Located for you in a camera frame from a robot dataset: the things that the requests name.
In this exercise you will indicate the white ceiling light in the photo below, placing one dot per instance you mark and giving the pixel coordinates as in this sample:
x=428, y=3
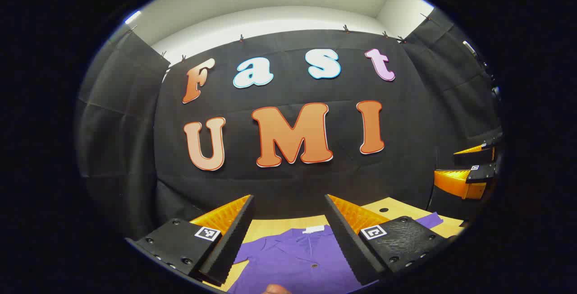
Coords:
x=132, y=17

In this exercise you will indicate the purple button shirt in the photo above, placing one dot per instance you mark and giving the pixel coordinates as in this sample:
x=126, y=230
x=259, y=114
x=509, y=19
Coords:
x=293, y=262

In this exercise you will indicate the white wall fixture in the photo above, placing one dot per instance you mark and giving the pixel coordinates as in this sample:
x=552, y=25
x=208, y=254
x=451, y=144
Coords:
x=470, y=48

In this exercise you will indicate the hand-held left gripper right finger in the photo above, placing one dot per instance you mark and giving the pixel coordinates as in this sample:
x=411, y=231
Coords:
x=349, y=244

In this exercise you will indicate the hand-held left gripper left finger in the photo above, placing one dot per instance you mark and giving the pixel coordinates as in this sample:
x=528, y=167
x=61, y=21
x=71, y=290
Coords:
x=230, y=244

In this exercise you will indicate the row of small cloth clips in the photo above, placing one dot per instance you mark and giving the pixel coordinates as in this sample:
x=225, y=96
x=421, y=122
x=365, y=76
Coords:
x=241, y=38

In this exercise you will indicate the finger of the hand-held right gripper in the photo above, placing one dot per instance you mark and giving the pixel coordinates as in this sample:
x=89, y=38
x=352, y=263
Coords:
x=455, y=183
x=473, y=156

